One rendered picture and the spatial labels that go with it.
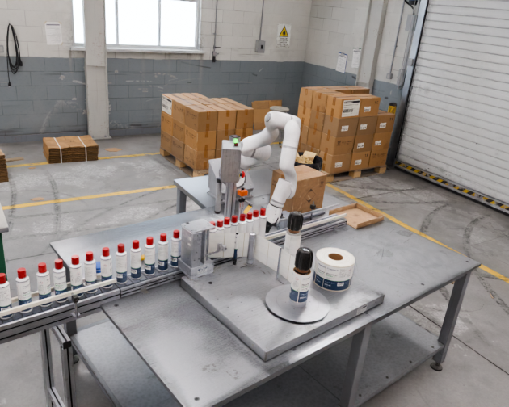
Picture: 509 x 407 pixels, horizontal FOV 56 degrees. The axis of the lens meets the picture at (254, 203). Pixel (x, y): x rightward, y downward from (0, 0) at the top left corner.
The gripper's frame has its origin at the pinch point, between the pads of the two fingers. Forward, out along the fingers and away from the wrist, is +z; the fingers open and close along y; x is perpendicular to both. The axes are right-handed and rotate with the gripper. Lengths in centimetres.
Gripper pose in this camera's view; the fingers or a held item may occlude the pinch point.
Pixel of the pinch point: (267, 229)
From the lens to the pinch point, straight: 290.4
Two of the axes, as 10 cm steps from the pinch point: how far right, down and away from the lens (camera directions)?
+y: 6.3, 3.5, -6.9
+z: -3.5, 9.3, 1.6
